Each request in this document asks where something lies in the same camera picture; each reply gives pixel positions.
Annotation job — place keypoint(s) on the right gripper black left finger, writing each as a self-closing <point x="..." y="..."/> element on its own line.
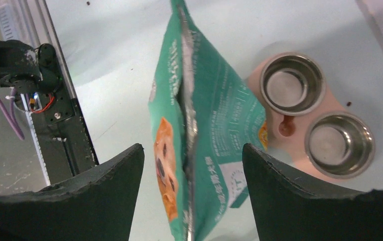
<point x="97" y="204"/>

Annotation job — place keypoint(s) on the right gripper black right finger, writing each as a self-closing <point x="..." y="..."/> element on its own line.
<point x="289" y="204"/>

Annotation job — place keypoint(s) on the green pet food bag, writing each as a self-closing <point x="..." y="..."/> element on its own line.
<point x="202" y="114"/>

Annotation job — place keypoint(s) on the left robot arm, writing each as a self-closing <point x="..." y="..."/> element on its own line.
<point x="28" y="69"/>

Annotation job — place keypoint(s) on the pink double bowl stand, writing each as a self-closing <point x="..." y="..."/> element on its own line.
<point x="286" y="133"/>

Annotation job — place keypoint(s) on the steel bowl right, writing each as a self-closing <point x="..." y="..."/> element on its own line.
<point x="339" y="145"/>

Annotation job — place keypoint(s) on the steel bowl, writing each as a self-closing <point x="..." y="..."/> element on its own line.
<point x="339" y="145"/>
<point x="292" y="84"/>

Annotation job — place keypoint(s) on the steel bowl left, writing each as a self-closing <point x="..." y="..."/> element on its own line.
<point x="292" y="84"/>

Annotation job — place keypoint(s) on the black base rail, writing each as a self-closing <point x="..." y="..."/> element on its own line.
<point x="62" y="134"/>

